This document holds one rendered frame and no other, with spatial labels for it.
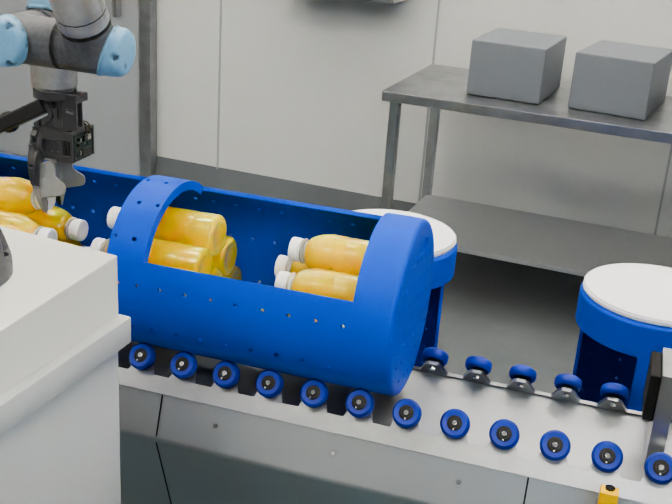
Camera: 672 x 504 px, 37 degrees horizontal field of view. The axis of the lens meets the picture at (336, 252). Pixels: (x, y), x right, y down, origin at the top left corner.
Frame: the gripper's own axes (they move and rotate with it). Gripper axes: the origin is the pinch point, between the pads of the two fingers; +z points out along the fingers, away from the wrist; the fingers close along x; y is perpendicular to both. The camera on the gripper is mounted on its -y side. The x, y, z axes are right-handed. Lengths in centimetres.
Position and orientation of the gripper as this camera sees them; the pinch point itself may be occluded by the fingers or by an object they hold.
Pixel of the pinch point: (48, 200)
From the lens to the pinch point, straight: 180.4
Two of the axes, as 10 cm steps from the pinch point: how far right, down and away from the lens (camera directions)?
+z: -0.6, 9.3, 3.6
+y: 9.5, 1.6, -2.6
